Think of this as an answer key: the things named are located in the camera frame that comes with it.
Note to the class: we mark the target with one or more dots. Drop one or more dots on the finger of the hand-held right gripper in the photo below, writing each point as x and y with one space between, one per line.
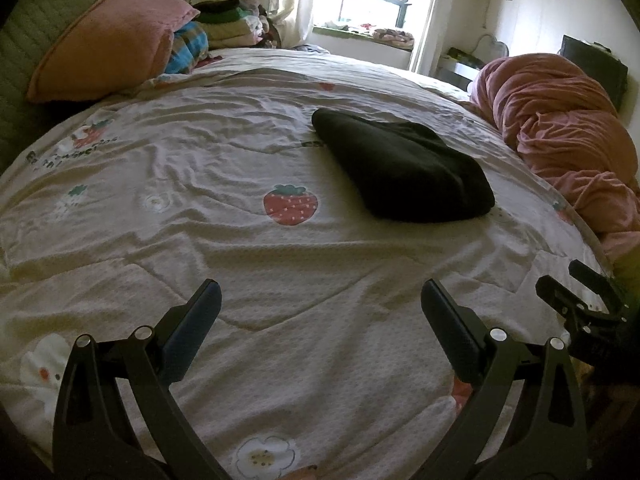
600 290
560 297

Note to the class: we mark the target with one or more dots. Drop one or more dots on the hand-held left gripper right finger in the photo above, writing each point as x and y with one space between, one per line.
450 330

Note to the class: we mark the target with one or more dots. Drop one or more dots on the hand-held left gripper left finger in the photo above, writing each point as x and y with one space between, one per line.
192 330

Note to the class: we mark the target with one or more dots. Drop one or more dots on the black sweater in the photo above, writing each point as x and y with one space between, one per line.
405 170

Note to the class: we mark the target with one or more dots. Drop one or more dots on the clothes pile on windowsill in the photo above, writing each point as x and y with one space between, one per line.
395 37

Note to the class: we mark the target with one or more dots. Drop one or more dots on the stack of folded clothes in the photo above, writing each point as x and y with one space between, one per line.
230 25

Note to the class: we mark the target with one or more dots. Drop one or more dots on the person's green fleece clothing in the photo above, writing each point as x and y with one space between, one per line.
629 265

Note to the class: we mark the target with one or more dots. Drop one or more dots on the printed white bed blanket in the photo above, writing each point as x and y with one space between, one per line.
200 185

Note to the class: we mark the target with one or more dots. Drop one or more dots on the crumpled pink duvet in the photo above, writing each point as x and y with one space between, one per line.
565 125

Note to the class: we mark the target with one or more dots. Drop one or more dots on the black monitor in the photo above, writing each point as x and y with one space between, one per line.
595 70

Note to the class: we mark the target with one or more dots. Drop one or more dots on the grey metal appliance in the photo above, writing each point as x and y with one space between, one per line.
457 67

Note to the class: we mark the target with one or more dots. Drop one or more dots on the white heart-shaped chair back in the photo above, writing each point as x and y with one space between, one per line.
492 47

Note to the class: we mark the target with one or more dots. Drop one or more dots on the blue striped cloth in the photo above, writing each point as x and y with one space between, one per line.
187 47

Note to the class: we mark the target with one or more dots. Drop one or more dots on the pink pillow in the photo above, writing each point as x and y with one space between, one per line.
110 45

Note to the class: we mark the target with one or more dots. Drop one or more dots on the cream curtain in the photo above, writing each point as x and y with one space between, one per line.
297 0
437 15

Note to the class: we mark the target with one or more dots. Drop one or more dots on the green quilted headboard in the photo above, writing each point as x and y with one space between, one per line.
20 60

